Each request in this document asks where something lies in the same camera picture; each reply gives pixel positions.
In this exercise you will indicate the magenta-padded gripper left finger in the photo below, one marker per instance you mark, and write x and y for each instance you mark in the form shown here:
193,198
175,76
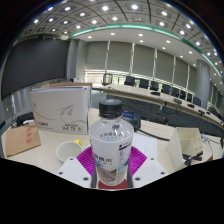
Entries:
84,160

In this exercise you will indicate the clear black-capped water bottle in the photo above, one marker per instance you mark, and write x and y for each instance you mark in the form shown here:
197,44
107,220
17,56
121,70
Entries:
111,141

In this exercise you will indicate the black desktop device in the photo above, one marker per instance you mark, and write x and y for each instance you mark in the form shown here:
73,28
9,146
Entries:
25,118

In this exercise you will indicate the brown paper envelope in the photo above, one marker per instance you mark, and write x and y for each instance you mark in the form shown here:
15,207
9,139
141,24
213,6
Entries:
21,140

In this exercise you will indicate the white cup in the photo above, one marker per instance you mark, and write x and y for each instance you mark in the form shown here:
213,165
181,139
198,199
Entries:
67,151

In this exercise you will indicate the long curved conference table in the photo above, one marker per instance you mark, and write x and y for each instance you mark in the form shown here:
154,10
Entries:
133,90

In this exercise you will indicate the white paper ream box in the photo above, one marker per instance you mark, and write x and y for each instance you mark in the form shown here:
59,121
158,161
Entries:
61,111

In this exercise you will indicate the white open organizer box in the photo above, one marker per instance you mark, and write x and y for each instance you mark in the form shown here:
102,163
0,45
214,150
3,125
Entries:
176,148

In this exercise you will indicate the black marker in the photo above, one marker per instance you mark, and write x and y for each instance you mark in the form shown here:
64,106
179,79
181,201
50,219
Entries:
193,157

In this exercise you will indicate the group of ceiling lights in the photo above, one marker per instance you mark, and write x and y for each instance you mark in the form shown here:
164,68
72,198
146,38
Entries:
105,8

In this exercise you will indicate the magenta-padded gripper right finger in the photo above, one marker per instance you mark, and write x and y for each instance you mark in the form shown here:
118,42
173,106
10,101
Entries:
138,160

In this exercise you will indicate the row of black office chairs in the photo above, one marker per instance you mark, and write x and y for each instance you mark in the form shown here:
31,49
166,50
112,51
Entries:
145,83

